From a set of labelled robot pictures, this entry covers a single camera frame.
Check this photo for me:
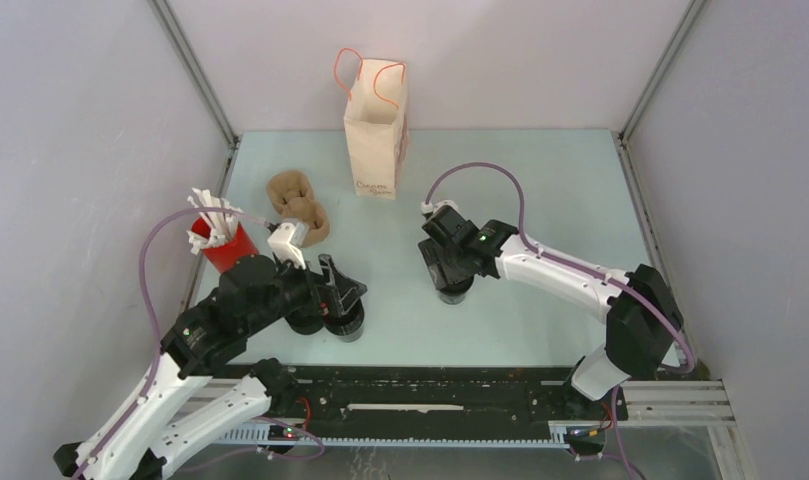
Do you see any aluminium frame post left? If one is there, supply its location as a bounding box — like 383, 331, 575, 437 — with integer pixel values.
148, 0, 239, 149

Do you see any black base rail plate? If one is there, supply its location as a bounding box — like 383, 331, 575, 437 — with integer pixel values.
271, 366, 628, 443

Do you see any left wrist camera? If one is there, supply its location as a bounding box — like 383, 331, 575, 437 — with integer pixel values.
267, 218, 309, 270

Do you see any brown pulp cup carrier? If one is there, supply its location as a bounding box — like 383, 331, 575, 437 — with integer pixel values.
266, 170, 331, 248

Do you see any aluminium frame post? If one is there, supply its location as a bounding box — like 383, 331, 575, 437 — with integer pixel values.
148, 0, 239, 149
619, 0, 710, 145

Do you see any black cup stack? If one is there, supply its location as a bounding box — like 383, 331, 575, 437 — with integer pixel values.
324, 304, 365, 343

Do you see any aluminium frame post right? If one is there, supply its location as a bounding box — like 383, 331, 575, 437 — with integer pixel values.
619, 0, 710, 145

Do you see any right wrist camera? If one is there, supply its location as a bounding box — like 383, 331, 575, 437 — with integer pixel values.
420, 200, 465, 229

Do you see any white paper bag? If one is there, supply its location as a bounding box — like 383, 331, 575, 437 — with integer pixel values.
333, 47, 409, 200

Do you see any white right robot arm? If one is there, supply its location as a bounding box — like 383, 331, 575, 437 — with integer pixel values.
418, 201, 682, 418

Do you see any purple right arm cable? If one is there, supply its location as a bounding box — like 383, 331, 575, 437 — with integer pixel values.
423, 161, 698, 480

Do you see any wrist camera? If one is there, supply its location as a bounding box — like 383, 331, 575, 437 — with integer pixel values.
420, 200, 465, 229
267, 218, 309, 270

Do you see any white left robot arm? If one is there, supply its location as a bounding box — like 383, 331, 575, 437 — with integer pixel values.
53, 254, 367, 479

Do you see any red cup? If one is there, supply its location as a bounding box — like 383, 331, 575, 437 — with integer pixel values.
187, 218, 259, 273

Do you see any black takeout cup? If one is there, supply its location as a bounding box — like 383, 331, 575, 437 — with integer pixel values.
437, 283, 471, 306

